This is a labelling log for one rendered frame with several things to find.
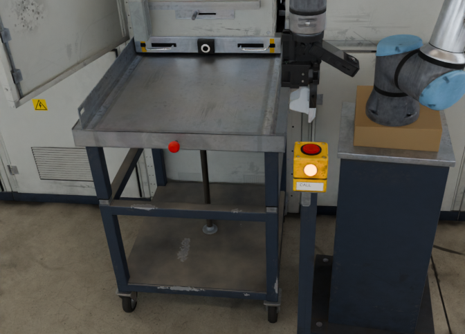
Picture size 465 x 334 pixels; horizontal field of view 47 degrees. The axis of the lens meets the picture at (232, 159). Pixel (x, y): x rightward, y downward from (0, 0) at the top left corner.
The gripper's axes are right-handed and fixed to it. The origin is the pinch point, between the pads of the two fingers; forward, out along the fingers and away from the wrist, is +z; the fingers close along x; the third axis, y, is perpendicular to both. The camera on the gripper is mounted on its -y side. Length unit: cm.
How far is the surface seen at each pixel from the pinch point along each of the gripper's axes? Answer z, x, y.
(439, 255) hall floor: 99, -64, -55
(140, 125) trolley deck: 17, -23, 49
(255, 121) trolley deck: 17.1, -26.7, 15.9
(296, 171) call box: 12.9, 4.0, 3.3
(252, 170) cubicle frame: 76, -87, 24
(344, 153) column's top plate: 24.5, -22.4, -9.9
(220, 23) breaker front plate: 5, -75, 33
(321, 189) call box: 18.0, 4.1, -2.7
